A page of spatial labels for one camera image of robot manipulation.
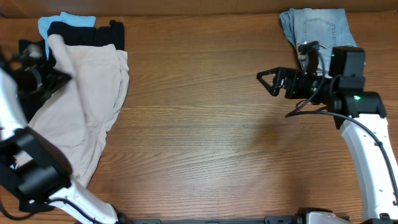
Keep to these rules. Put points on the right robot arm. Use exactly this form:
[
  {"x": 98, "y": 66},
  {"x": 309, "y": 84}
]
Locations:
[{"x": 338, "y": 91}]

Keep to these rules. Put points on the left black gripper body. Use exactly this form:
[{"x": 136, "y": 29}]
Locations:
[{"x": 41, "y": 81}]

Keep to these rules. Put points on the beige khaki shorts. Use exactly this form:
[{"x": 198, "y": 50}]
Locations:
[{"x": 78, "y": 117}]

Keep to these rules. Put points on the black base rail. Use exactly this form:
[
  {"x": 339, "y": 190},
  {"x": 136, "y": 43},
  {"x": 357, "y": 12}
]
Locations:
[{"x": 279, "y": 219}]

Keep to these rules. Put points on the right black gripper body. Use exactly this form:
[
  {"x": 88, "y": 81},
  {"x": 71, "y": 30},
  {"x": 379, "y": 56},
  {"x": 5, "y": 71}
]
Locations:
[{"x": 301, "y": 86}]

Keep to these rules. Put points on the folded light blue jeans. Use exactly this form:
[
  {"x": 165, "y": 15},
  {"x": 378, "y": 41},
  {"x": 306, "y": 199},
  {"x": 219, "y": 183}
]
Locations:
[{"x": 329, "y": 27}]

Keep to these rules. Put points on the light blue garment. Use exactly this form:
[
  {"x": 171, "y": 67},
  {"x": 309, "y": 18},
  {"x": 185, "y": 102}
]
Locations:
[{"x": 70, "y": 19}]

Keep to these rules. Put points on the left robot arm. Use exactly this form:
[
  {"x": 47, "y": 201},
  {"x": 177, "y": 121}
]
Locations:
[{"x": 37, "y": 173}]

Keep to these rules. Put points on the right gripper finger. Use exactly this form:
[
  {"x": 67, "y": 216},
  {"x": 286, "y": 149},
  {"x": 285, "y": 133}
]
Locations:
[
  {"x": 279, "y": 72},
  {"x": 274, "y": 86}
]

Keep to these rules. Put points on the black garment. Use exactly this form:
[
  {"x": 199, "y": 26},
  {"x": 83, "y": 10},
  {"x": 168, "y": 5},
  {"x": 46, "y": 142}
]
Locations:
[{"x": 89, "y": 36}]

